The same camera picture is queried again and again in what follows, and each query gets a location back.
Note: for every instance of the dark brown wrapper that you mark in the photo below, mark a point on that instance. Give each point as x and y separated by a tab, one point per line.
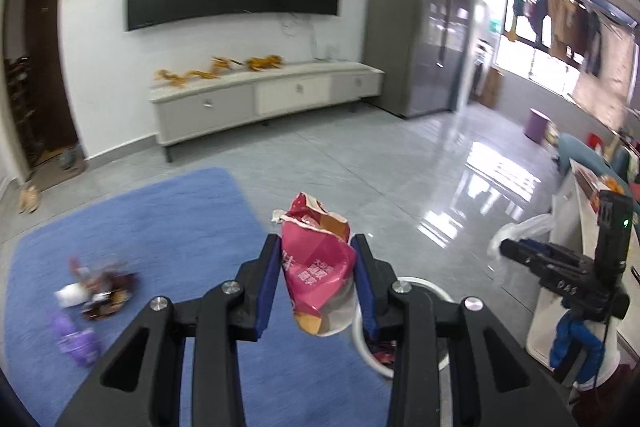
110	294

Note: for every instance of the hanging clothes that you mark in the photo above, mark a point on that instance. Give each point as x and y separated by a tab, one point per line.
560	27

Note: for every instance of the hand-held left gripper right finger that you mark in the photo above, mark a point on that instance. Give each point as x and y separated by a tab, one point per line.
368	294

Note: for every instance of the beige slipper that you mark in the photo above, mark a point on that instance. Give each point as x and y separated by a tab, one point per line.
34	197
23	201

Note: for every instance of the short golden dragon figurine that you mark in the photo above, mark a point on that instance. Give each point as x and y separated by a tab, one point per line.
265	62

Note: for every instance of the long golden dragon figurine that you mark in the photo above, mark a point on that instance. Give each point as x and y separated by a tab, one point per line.
195	74

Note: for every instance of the clear plastic bag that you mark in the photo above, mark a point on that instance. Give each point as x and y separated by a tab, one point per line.
530	224

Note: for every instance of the white printed wrapper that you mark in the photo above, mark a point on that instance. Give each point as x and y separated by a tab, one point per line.
70	296

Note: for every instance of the red container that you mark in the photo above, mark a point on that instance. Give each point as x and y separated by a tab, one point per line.
594	142

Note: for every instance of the cardboard box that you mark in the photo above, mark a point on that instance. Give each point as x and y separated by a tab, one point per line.
493	89

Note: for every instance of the teal chair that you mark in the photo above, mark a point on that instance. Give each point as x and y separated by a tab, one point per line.
580	157

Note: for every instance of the blue fluffy rug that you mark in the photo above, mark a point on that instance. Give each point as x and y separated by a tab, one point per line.
150	247

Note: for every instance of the grey slipper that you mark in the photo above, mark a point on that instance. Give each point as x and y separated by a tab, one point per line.
63	159
75	157

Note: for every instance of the person's right hand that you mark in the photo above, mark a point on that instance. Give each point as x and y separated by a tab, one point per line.
567	332

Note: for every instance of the large purple wrapper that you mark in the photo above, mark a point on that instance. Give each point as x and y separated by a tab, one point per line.
75	339

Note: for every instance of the wooden shoe rack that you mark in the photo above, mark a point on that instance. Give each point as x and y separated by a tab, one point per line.
20	112

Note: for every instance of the brown doormat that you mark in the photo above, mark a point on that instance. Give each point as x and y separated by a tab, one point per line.
50	174

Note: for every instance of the grey television cabinet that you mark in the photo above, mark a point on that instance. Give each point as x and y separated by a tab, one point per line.
250	99

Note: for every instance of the grey double-door refrigerator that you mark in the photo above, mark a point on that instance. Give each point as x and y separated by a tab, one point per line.
415	27

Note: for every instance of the white round trash bin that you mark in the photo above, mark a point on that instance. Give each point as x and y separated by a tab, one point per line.
372	359

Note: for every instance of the pink snack bag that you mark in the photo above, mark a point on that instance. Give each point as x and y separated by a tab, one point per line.
315	267

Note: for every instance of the purple stool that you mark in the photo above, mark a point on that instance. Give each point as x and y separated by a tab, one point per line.
536	126

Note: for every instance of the orange packet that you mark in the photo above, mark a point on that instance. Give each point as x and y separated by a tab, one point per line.
607	188

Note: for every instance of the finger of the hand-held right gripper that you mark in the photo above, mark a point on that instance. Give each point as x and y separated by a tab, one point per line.
525	259
555	249

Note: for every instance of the red snack wrapper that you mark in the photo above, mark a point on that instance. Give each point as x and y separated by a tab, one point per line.
385	353

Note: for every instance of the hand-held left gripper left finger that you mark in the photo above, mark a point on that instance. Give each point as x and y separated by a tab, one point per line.
265	287

